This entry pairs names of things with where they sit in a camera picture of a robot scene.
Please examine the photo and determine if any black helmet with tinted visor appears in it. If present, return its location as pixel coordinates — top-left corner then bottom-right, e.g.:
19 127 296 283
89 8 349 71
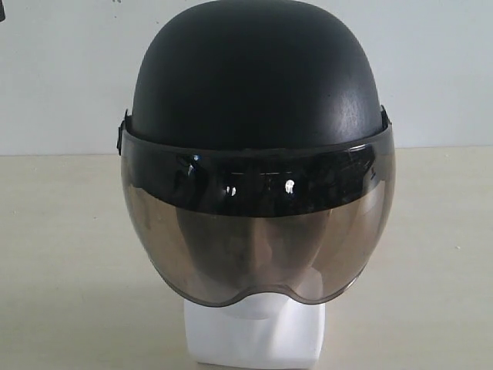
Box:
117 1 396 308

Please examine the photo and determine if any white mannequin head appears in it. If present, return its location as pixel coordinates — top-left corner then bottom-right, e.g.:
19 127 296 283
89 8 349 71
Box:
184 293 325 366

